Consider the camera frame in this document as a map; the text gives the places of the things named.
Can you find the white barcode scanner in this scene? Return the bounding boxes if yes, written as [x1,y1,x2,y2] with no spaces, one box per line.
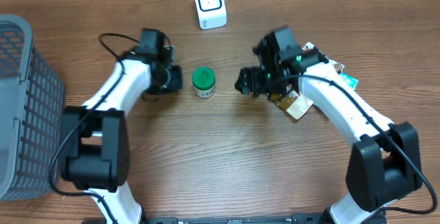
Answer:
[195,0,228,30]

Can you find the brown beige snack pouch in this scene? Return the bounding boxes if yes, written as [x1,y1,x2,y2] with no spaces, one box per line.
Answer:
[270,42,344,122]

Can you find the green lid jar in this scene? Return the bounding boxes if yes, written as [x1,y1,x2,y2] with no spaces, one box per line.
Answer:
[192,67,216,98]

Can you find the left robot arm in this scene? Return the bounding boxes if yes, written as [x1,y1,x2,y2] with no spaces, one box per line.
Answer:
[49,28,183,223]

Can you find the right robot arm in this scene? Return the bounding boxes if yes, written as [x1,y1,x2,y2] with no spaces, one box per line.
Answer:
[234,27,422,223]

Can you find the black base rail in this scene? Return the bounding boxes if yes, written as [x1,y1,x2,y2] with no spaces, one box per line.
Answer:
[140,213,332,224]

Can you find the small teal white packet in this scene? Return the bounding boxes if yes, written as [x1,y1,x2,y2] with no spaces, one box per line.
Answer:
[340,72,359,90]

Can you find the grey plastic mesh basket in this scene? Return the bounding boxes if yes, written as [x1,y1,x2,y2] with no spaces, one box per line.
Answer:
[1,14,65,201]

